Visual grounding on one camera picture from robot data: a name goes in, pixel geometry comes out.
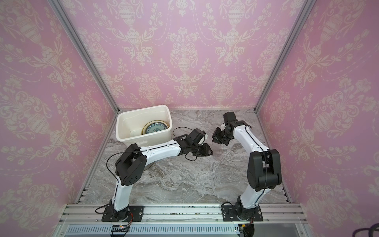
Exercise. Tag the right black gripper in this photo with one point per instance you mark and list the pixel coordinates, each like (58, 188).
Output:
(221, 136)

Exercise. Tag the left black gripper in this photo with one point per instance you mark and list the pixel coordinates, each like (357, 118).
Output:
(206, 151)

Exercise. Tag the beige plate brown rim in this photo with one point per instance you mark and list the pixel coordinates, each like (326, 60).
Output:
(143, 130)

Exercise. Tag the small blue patterned plate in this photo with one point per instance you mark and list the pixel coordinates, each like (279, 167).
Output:
(155, 127)

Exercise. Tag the clear glass plate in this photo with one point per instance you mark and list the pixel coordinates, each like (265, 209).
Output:
(148, 166)

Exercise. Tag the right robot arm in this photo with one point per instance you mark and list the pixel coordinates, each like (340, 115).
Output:
(264, 166)

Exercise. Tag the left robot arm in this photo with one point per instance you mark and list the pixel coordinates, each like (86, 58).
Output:
(130, 167)

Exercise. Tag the white plastic bin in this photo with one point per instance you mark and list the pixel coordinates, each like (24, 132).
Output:
(129, 126)

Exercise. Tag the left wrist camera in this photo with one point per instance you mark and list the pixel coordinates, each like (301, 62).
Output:
(197, 137)

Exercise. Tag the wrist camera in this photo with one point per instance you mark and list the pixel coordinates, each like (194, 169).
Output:
(229, 117)
(197, 137)

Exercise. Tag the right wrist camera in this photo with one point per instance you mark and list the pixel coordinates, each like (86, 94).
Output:
(229, 117)

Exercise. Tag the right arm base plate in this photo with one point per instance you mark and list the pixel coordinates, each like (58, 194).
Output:
(231, 213)

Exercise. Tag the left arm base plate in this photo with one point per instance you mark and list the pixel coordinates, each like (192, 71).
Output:
(129, 214)

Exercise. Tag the aluminium mounting rail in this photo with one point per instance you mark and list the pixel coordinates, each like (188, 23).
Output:
(184, 220)

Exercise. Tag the right corner aluminium post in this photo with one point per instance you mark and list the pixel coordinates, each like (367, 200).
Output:
(291, 39)

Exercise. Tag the corner aluminium post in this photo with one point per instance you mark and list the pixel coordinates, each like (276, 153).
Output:
(73, 34)
(291, 39)

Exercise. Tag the left corner aluminium post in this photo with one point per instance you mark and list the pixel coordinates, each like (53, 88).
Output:
(73, 34)

